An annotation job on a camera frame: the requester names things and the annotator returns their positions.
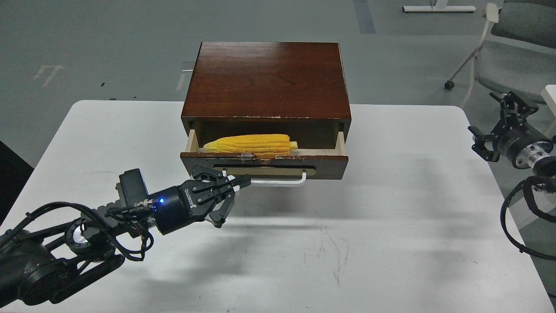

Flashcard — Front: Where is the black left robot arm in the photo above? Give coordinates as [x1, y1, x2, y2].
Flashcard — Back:
[0, 166, 252, 306]

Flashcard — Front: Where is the yellow corn cob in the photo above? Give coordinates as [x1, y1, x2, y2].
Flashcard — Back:
[203, 133, 298, 159]

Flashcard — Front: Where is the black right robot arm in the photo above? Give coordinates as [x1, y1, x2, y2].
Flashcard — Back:
[468, 91, 556, 261]

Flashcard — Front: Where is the wooden drawer with white handle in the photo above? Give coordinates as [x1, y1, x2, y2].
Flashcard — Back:
[180, 118, 350, 180]

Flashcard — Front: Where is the white desk base bar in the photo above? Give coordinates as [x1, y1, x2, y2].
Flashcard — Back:
[402, 0, 477, 13]

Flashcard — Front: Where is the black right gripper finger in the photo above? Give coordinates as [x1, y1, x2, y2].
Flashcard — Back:
[489, 91, 538, 129]
[467, 126, 500, 162]

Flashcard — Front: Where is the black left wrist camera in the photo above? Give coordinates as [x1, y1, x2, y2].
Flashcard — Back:
[116, 168, 149, 207]

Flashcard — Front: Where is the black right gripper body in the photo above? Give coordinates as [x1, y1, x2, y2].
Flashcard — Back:
[496, 123, 554, 169]

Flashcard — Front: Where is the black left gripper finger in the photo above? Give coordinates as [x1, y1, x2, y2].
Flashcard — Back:
[187, 166, 252, 203]
[197, 193, 235, 228]

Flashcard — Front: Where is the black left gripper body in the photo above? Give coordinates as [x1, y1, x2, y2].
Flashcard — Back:
[150, 183, 205, 235]

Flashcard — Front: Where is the dark wooden cabinet box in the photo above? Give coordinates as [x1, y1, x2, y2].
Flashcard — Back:
[181, 41, 352, 137]

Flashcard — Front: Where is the grey office chair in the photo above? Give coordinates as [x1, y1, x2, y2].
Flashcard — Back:
[459, 0, 556, 104]

